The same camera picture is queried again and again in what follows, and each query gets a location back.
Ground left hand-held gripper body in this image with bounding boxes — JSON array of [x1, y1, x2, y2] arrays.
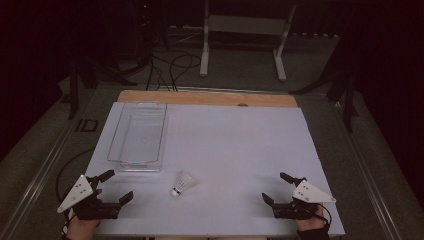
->
[[56, 174, 121, 221]]

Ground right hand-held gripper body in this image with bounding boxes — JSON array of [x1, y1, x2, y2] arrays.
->
[[272, 177, 337, 221]]

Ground clear plastic container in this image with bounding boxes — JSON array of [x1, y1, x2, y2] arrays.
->
[[106, 101, 168, 174]]

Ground white shuttlecock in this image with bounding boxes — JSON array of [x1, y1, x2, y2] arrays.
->
[[170, 170, 196, 198]]

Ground person's right hand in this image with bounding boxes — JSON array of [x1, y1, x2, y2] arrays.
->
[[295, 204, 327, 233]]

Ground person's left hand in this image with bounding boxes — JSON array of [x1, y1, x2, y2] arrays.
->
[[65, 214, 102, 240]]

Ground black square floor plate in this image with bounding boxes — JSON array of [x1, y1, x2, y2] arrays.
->
[[75, 118, 100, 134]]

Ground white table cover sheet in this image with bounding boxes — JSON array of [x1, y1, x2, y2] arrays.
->
[[68, 101, 346, 238]]

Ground black tripod stand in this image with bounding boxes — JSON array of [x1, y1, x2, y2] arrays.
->
[[289, 63, 360, 133], [67, 54, 138, 121]]

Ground white metal stand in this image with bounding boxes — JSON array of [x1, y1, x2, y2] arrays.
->
[[199, 0, 298, 83]]

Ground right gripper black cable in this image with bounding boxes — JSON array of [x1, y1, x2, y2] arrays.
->
[[312, 202, 333, 232]]

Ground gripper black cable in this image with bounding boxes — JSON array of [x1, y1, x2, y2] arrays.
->
[[55, 147, 96, 205], [312, 202, 333, 232]]

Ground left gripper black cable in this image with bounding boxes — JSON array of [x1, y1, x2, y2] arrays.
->
[[55, 147, 96, 205]]

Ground metal floor rail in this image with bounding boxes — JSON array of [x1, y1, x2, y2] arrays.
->
[[0, 87, 98, 240], [333, 99, 405, 240]]

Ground black floor cables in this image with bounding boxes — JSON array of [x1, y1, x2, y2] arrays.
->
[[145, 53, 203, 93]]

